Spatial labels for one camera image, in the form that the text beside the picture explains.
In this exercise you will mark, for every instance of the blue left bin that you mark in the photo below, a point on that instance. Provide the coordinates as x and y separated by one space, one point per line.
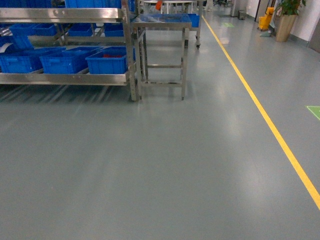
25 61

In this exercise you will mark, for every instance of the empty blue middle bin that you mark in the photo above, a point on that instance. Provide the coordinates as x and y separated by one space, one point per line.
69 61

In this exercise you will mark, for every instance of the yellow mop bucket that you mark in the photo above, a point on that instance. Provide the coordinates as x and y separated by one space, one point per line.
265 20

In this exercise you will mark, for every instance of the stainless steel flow rack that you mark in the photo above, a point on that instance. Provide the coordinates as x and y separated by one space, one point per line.
78 15

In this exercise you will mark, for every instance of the red parts in bin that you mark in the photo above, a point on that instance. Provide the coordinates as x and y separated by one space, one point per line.
106 55

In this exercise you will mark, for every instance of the small stainless steel table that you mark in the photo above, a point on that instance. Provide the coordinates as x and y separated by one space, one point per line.
167 22

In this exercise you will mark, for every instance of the potted plant beige pot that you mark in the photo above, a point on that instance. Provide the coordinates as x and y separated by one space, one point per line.
288 11

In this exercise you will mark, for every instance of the blue bin with red parts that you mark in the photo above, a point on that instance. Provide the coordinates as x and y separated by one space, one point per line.
110 66

